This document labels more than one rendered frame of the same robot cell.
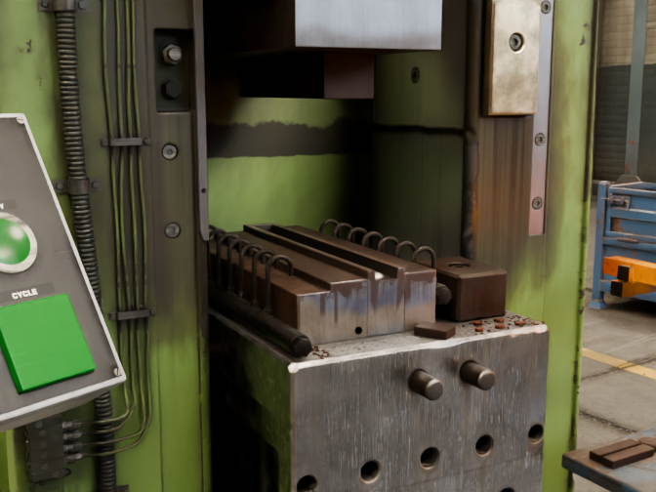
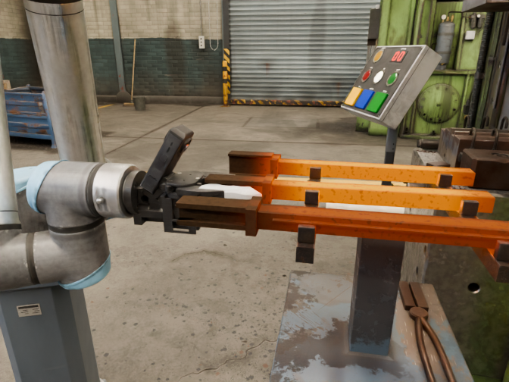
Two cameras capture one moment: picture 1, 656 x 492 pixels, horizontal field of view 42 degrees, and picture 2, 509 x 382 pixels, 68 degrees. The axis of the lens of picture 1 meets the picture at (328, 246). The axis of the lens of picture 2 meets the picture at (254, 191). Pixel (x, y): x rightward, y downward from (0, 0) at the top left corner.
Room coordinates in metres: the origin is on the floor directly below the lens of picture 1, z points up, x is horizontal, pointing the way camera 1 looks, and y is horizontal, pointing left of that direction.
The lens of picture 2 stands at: (1.31, -1.09, 1.18)
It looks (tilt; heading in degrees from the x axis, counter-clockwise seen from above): 20 degrees down; 131
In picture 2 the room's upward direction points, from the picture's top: straight up
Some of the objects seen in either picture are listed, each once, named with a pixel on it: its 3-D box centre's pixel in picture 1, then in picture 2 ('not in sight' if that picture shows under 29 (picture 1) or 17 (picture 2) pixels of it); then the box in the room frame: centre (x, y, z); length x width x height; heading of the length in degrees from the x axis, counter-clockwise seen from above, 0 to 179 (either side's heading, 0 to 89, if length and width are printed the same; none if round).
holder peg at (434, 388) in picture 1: (426, 386); not in sight; (1.00, -0.12, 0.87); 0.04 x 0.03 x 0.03; 27
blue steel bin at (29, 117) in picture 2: not in sight; (40, 114); (-4.53, 0.97, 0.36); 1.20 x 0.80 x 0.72; 21
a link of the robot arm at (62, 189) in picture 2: not in sight; (74, 189); (0.68, -0.84, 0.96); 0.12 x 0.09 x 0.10; 31
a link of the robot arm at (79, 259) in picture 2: not in sight; (75, 249); (0.67, -0.85, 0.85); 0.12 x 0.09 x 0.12; 63
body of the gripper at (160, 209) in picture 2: not in sight; (169, 198); (0.83, -0.75, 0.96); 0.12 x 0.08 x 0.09; 31
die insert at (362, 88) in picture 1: (300, 77); not in sight; (1.28, 0.04, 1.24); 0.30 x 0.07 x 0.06; 27
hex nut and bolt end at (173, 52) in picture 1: (172, 71); not in sight; (1.10, 0.19, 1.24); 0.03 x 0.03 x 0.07; 27
